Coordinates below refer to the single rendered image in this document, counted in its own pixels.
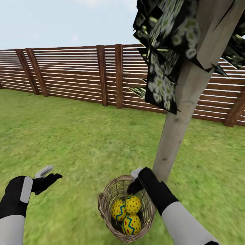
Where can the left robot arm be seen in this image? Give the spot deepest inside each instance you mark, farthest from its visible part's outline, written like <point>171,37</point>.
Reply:
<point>13,205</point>

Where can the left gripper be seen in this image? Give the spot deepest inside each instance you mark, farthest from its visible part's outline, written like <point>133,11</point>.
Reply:
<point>47,181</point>

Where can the wicker basket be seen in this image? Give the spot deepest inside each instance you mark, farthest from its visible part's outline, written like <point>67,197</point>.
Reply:
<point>117,189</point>

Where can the easter egg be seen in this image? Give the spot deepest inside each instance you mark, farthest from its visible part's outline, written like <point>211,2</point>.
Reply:
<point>118,211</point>
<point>131,225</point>
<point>132,204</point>

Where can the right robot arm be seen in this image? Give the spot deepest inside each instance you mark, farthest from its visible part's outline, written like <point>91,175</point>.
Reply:
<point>182,226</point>

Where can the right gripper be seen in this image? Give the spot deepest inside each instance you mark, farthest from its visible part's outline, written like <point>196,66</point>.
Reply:
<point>134,188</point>

